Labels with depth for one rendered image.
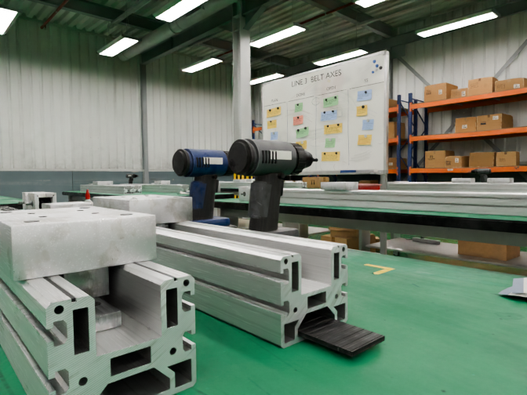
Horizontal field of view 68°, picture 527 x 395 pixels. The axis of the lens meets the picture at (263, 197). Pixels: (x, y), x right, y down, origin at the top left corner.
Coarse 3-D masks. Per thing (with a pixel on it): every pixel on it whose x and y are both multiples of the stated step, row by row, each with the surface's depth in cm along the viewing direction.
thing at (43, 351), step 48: (0, 288) 35; (48, 288) 26; (144, 288) 30; (192, 288) 29; (0, 336) 37; (48, 336) 24; (96, 336) 28; (144, 336) 28; (48, 384) 24; (96, 384) 25; (144, 384) 29; (192, 384) 30
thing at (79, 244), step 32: (0, 224) 31; (32, 224) 29; (64, 224) 30; (96, 224) 31; (128, 224) 33; (0, 256) 31; (32, 256) 28; (64, 256) 30; (96, 256) 32; (128, 256) 33; (96, 288) 33
